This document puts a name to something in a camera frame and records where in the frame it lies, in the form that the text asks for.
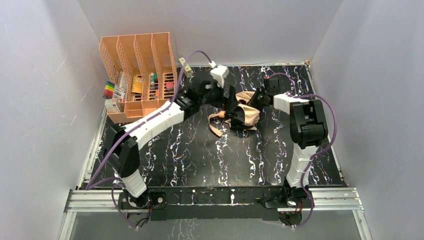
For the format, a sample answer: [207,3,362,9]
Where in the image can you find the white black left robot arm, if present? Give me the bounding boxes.
[103,72,237,199]

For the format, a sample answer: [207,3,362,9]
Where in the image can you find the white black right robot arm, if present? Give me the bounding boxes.
[250,76,328,189]

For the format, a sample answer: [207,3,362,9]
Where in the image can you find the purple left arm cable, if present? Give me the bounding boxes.
[85,50,217,230]

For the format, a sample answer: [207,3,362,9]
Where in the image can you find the small white cardboard box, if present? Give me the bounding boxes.
[104,98,123,114]

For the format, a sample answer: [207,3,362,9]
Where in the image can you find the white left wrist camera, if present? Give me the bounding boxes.
[209,65,229,88]

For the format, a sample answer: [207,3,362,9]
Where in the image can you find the green white small box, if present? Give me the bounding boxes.
[178,57,193,78]

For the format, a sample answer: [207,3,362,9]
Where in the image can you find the peach plastic desk organizer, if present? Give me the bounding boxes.
[99,32,177,124]

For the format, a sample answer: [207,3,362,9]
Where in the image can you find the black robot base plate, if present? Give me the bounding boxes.
[118,187,314,222]

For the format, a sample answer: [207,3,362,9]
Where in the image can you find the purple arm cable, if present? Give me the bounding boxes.
[266,72,339,229]
[85,50,217,230]

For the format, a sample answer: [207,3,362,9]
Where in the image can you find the colourful marker pen set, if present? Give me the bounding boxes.
[103,81,116,99]

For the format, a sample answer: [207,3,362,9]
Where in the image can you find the yellow notebook in organizer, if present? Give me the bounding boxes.
[131,75,144,94]

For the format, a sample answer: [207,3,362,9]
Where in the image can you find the pink eraser in organizer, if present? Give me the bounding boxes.
[165,82,175,93]

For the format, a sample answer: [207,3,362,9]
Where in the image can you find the aluminium table edge rail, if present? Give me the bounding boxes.
[57,59,374,240]

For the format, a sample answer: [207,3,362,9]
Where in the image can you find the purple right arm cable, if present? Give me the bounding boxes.
[266,72,339,229]

